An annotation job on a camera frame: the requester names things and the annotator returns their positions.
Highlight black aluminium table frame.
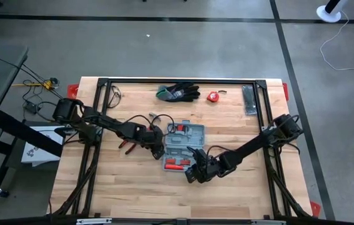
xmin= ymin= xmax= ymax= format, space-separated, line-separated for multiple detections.
xmin=47 ymin=77 xmax=317 ymax=219

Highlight silver bracket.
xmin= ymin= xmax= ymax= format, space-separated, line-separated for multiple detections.
xmin=76 ymin=217 xmax=113 ymax=225
xmin=251 ymin=219 xmax=287 ymax=225

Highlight black left wrist camera cable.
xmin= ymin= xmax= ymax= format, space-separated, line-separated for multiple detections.
xmin=123 ymin=113 xmax=176 ymax=134

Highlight yellow cable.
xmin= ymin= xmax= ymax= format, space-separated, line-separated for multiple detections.
xmin=11 ymin=77 xmax=59 ymax=92

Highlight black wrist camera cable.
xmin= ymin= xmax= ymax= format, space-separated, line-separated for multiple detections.
xmin=188 ymin=144 xmax=237 ymax=160
xmin=123 ymin=113 xmax=176 ymax=134

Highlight black cable loop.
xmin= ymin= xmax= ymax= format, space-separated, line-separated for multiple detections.
xmin=108 ymin=84 xmax=123 ymax=109

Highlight white floor cable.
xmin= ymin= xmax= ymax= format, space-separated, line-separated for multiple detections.
xmin=319 ymin=10 xmax=354 ymax=71

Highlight red table clamp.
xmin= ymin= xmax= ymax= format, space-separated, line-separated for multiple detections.
xmin=66 ymin=83 xmax=80 ymax=99
xmin=281 ymin=82 xmax=290 ymax=101
xmin=309 ymin=200 xmax=321 ymax=218

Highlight white cardboard box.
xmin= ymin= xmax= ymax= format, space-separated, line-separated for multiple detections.
xmin=20 ymin=124 xmax=66 ymax=167

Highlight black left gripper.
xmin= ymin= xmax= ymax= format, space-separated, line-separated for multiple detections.
xmin=138 ymin=124 xmax=166 ymax=161

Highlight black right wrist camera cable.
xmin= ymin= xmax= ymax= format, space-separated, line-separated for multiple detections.
xmin=188 ymin=144 xmax=237 ymax=160

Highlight black work glove green cuff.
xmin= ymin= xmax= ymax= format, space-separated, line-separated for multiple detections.
xmin=156 ymin=86 xmax=200 ymax=104
xmin=166 ymin=82 xmax=201 ymax=96

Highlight grey plastic tool case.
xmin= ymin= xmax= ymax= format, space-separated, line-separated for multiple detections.
xmin=161 ymin=120 xmax=206 ymax=172

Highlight red tape measure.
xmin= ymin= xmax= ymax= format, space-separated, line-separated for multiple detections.
xmin=207 ymin=89 xmax=228 ymax=103

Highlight white round pedestal base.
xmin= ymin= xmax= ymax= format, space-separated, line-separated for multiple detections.
xmin=316 ymin=0 xmax=350 ymax=24

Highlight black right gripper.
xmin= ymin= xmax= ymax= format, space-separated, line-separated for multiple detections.
xmin=185 ymin=148 xmax=223 ymax=184

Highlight black rectangular bar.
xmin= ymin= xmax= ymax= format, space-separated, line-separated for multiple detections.
xmin=241 ymin=84 xmax=258 ymax=116

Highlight black power adapter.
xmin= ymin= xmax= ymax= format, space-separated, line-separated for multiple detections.
xmin=23 ymin=101 xmax=39 ymax=115

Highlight red-handled pliers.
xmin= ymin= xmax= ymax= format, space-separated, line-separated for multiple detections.
xmin=118 ymin=139 xmax=138 ymax=156

